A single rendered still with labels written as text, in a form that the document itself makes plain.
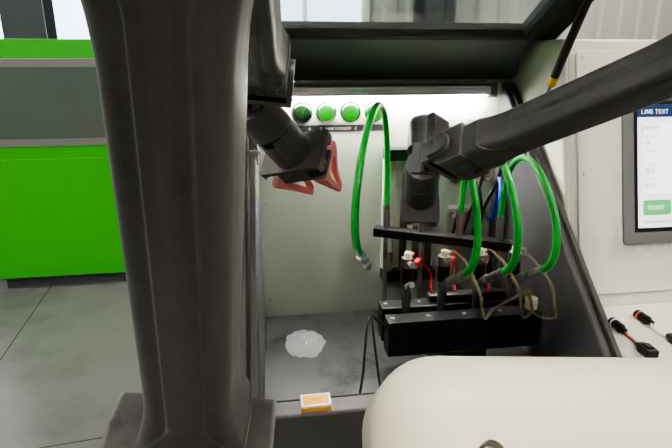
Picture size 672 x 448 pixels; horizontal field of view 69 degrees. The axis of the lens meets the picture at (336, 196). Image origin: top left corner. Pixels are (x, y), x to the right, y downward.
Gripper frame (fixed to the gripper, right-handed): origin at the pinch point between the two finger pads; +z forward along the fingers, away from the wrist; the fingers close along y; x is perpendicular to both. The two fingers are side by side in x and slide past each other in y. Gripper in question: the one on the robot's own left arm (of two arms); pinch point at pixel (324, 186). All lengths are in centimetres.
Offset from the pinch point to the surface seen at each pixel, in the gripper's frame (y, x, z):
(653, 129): -48, -41, 50
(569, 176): -31, -28, 45
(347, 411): 2.9, 28.0, 24.8
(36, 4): 326, -229, 36
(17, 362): 235, 15, 99
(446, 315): -5.5, 3.8, 46.6
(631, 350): -39, 7, 54
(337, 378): 18, 19, 46
